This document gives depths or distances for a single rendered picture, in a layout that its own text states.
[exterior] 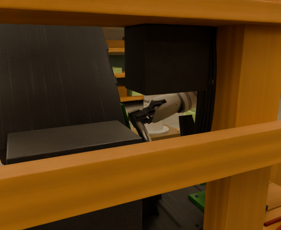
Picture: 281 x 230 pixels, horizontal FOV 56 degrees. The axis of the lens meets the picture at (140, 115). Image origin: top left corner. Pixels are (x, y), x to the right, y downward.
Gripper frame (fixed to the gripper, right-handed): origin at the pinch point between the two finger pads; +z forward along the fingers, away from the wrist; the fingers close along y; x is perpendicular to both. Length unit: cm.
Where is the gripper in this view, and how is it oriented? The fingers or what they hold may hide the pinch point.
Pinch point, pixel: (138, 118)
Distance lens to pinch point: 87.9
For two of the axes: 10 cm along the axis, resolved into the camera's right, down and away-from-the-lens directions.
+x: 4.7, 7.9, -3.9
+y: 1.2, -5.0, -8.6
